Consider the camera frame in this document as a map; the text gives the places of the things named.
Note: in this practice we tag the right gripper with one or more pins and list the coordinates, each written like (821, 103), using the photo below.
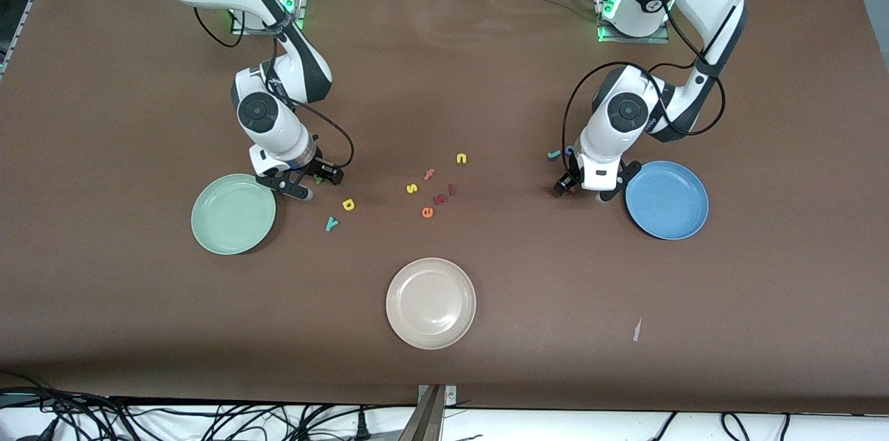
(322, 169)

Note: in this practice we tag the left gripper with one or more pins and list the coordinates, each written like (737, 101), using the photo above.
(566, 180)

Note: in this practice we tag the teal foam letter y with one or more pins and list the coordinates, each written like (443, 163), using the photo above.
(331, 223)

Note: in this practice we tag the blue plate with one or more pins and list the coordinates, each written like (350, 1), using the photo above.
(670, 201)

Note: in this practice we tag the green plate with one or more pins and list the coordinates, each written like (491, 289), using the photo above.
(229, 215)

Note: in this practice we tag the white tape scrap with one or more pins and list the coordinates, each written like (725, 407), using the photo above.
(637, 331)

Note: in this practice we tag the beige plate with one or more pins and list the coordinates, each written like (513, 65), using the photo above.
(430, 303)

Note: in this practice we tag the grey support beam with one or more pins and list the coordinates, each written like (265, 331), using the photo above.
(424, 420)

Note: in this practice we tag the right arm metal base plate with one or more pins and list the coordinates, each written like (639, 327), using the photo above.
(300, 17)

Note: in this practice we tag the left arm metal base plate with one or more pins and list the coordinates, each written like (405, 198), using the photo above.
(663, 39)

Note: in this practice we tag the metal table edge bracket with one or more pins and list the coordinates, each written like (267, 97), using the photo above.
(450, 396)

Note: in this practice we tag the aluminium frame profile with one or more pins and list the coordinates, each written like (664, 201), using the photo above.
(28, 3)

